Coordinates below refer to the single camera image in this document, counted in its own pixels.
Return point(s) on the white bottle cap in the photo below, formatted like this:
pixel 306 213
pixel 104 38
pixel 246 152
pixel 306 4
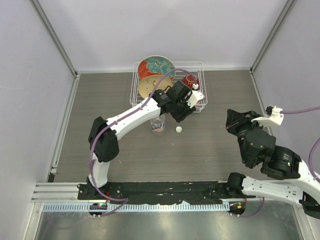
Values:
pixel 178 129

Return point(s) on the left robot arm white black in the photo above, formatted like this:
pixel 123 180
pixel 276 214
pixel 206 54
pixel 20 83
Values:
pixel 106 133

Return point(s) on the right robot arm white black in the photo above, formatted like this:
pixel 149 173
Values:
pixel 258 148

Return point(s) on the red teal floral plate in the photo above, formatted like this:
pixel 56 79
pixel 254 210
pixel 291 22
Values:
pixel 154 65

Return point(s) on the red bowl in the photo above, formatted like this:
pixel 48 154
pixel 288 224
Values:
pixel 189 80

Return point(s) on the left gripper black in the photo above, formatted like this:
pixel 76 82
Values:
pixel 187 111

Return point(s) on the white slotted cable duct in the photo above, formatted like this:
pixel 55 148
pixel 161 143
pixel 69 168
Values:
pixel 96 207

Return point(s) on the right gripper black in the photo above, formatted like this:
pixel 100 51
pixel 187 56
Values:
pixel 234 119

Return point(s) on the beige bird plate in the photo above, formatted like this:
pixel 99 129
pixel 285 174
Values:
pixel 147 84

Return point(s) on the clear plastic water bottle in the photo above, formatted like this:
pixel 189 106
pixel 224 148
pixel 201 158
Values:
pixel 158 123

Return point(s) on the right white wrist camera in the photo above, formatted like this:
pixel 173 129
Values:
pixel 275 117

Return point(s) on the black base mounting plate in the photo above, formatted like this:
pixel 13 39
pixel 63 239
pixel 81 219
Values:
pixel 169 193

